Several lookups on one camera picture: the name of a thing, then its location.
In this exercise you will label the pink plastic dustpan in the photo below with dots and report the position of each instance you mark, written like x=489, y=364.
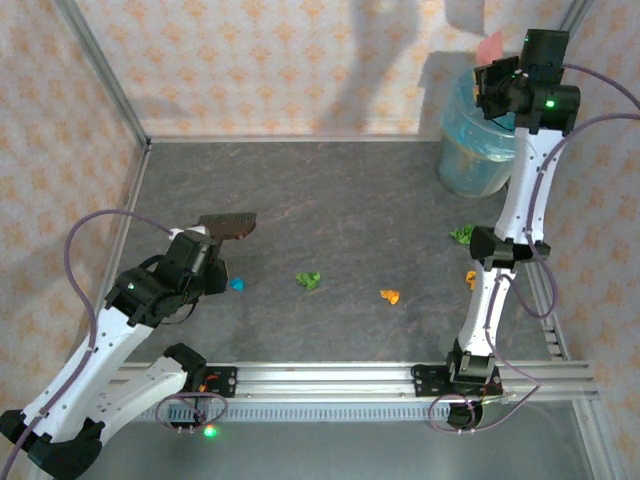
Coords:
x=490, y=46

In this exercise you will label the small blue paper scrap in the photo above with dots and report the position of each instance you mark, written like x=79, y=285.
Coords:
x=238, y=285

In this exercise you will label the brown hand brush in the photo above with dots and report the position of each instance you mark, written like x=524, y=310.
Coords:
x=227, y=225

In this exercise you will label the green paper scrap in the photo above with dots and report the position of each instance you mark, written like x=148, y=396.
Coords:
x=308, y=281
x=461, y=234

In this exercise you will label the orange paper scrap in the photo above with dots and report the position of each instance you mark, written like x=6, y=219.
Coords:
x=390, y=296
x=470, y=277

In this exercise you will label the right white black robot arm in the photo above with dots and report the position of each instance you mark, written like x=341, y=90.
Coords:
x=525, y=190

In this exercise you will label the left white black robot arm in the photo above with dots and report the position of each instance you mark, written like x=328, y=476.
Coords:
x=90, y=365

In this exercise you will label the bin with blue bag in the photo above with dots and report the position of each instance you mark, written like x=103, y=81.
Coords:
x=470, y=165

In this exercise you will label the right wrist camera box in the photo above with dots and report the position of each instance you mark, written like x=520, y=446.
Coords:
x=520, y=74

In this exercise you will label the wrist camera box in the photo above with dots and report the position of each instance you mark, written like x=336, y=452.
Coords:
x=520, y=74
x=192, y=231

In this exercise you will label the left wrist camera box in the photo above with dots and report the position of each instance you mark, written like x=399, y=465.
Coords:
x=192, y=231

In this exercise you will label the aluminium frame post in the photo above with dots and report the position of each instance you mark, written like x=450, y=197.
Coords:
x=107, y=75
x=575, y=15

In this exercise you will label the aluminium table edge rail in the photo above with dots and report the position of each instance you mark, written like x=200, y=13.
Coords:
x=300, y=138
x=555, y=325
x=138, y=175

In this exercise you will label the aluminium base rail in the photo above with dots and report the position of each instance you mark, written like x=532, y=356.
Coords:
x=325, y=382

